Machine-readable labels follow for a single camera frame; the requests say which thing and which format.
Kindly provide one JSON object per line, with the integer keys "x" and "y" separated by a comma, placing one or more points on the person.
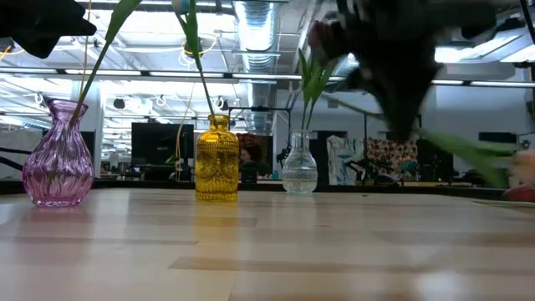
{"x": 251, "y": 159}

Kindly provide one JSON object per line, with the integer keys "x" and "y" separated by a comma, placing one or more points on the floral patterned cloth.
{"x": 393, "y": 154}

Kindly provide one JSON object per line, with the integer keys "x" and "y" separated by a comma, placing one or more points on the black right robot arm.
{"x": 468, "y": 16}

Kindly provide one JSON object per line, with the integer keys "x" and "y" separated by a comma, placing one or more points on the silver air duct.
{"x": 256, "y": 33}

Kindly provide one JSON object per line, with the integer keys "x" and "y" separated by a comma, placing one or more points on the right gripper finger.
{"x": 401, "y": 104}

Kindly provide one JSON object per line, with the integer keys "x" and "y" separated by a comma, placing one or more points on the red patterned tapestry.
{"x": 261, "y": 140}

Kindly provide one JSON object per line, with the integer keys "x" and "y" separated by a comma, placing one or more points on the pink artificial tulip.
{"x": 119, "y": 16}
{"x": 468, "y": 154}

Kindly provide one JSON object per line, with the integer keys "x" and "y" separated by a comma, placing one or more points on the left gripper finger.
{"x": 25, "y": 29}
{"x": 67, "y": 21}

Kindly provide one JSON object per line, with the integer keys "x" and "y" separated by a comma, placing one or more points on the white blue artificial tulip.
{"x": 193, "y": 33}

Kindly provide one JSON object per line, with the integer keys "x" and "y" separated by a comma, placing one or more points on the purple glass vase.
{"x": 58, "y": 163}

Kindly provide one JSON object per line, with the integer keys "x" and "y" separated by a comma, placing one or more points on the black rig frame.
{"x": 259, "y": 109}

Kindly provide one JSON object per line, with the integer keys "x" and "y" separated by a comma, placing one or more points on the clear glass vase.
{"x": 299, "y": 167}

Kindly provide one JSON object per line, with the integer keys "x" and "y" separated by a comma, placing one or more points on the small black monitor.
{"x": 497, "y": 137}

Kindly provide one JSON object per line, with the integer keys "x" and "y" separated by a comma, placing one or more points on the long horizontal light bar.
{"x": 167, "y": 74}

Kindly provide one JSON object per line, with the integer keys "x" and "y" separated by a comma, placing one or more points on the large black monitor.
{"x": 161, "y": 144}

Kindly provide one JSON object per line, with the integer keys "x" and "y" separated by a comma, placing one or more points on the black metal table frame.
{"x": 376, "y": 189}

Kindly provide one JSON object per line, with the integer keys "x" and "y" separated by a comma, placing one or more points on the white draped cloth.
{"x": 342, "y": 154}

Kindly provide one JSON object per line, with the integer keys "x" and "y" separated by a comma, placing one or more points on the yellow glass vase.
{"x": 217, "y": 163}

